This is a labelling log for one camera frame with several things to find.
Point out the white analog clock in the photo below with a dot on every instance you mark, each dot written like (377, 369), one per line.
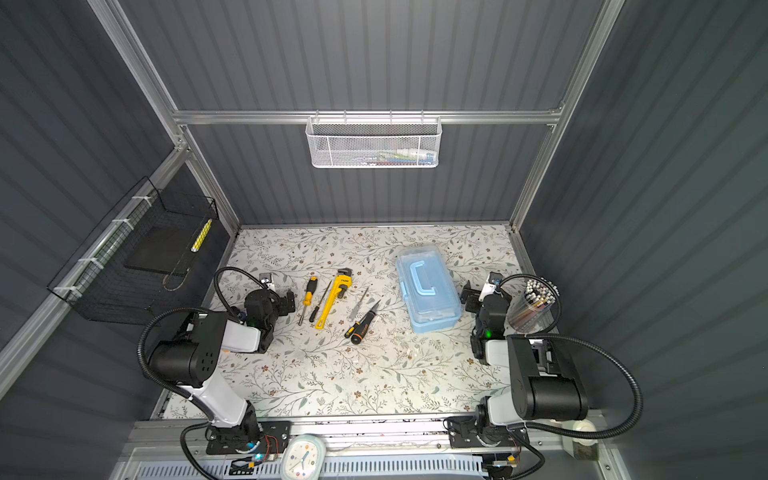
(303, 458)

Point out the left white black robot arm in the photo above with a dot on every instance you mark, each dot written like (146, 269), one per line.
(186, 365)

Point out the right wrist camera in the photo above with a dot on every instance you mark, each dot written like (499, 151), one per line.
(492, 282)

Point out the light blue plastic tool box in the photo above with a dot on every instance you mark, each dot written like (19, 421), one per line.
(427, 289)

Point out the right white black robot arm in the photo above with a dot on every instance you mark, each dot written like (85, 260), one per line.
(545, 392)

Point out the yellow marker in black basket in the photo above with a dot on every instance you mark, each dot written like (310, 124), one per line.
(201, 236)

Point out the white wire mesh basket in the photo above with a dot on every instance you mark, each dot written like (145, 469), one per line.
(373, 144)

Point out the yellow black stubby screwdriver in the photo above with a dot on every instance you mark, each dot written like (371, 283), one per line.
(307, 299)

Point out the yellow pipe wrench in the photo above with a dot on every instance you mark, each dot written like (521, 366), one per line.
(341, 283)

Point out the black orange screwdriver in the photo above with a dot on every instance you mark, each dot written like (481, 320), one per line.
(359, 330)

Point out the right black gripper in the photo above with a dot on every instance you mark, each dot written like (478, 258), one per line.
(474, 297)

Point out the clear cup of markers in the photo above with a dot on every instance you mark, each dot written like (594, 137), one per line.
(537, 296)

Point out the floral table mat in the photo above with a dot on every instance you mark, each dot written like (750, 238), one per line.
(315, 372)

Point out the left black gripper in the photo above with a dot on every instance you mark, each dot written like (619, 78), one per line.
(282, 303)

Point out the black wire wall basket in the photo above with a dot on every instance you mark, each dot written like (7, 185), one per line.
(141, 264)

